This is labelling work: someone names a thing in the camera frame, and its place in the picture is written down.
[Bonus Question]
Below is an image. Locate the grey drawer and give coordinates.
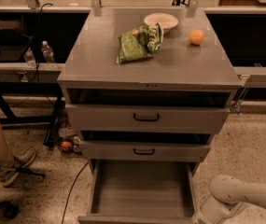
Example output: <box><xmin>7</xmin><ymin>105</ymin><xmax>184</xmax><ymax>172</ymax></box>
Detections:
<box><xmin>77</xmin><ymin>160</ymin><xmax>197</xmax><ymax>224</ymax></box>
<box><xmin>79</xmin><ymin>141</ymin><xmax>210</xmax><ymax>162</ymax></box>
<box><xmin>65</xmin><ymin>105</ymin><xmax>230</xmax><ymax>134</ymax></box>

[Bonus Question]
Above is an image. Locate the black floor cable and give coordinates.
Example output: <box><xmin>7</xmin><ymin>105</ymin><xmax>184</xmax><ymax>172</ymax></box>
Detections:
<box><xmin>60</xmin><ymin>161</ymin><xmax>90</xmax><ymax>224</ymax></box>

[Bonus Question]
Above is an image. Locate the grey sneaker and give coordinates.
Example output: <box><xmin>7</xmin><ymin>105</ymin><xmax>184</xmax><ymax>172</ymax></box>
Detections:
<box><xmin>0</xmin><ymin>147</ymin><xmax>37</xmax><ymax>187</ymax></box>

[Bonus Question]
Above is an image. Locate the clear water bottle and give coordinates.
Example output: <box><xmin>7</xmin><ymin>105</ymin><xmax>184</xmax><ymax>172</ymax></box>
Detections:
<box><xmin>41</xmin><ymin>41</ymin><xmax>55</xmax><ymax>63</ymax></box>

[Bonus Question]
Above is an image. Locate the dark box on shelf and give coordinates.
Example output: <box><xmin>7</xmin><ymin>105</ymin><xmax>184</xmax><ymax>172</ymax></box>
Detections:
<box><xmin>0</xmin><ymin>20</ymin><xmax>25</xmax><ymax>45</ymax></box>

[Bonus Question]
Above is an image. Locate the black office chair base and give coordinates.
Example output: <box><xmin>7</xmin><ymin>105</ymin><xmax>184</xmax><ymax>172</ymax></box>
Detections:
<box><xmin>0</xmin><ymin>161</ymin><xmax>46</xmax><ymax>220</ymax></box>

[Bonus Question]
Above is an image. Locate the red apple on floor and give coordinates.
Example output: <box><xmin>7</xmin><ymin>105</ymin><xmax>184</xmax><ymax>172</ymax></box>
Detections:
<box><xmin>60</xmin><ymin>141</ymin><xmax>72</xmax><ymax>152</ymax></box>

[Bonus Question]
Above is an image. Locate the orange fruit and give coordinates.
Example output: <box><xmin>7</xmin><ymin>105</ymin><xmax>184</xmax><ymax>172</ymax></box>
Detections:
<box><xmin>189</xmin><ymin>30</ymin><xmax>204</xmax><ymax>46</ymax></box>

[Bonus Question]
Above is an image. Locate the white bowl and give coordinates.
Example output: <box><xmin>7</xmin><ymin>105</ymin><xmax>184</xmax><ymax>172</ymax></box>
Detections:
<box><xmin>144</xmin><ymin>13</ymin><xmax>178</xmax><ymax>33</ymax></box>

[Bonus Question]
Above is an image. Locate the grey bottom drawer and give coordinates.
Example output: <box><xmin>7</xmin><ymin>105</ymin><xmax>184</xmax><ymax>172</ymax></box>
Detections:
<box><xmin>77</xmin><ymin>160</ymin><xmax>197</xmax><ymax>224</ymax></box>

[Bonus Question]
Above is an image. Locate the black table leg frame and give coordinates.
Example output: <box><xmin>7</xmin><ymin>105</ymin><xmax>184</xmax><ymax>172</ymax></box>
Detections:
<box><xmin>0</xmin><ymin>82</ymin><xmax>63</xmax><ymax>147</ymax></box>

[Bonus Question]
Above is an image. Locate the grey top drawer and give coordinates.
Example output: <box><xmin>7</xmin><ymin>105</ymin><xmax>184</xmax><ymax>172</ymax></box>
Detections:
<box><xmin>65</xmin><ymin>105</ymin><xmax>230</xmax><ymax>134</ymax></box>

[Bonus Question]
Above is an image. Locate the green chip bag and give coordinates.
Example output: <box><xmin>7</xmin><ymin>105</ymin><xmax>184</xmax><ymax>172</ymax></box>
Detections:
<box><xmin>117</xmin><ymin>23</ymin><xmax>163</xmax><ymax>63</ymax></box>

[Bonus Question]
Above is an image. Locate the grey middle drawer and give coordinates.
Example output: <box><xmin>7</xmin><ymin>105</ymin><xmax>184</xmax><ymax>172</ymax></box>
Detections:
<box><xmin>79</xmin><ymin>141</ymin><xmax>210</xmax><ymax>162</ymax></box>

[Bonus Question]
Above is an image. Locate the grey drawer cabinet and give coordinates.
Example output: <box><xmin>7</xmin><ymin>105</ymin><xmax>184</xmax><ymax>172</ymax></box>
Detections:
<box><xmin>57</xmin><ymin>7</ymin><xmax>243</xmax><ymax>175</ymax></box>

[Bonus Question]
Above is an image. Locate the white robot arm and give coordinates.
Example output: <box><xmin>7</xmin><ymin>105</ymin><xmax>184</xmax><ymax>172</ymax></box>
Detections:
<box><xmin>191</xmin><ymin>175</ymin><xmax>266</xmax><ymax>224</ymax></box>

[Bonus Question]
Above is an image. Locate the small plastic bottle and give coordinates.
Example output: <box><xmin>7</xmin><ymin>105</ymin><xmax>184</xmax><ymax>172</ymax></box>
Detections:
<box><xmin>24</xmin><ymin>49</ymin><xmax>36</xmax><ymax>69</ymax></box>

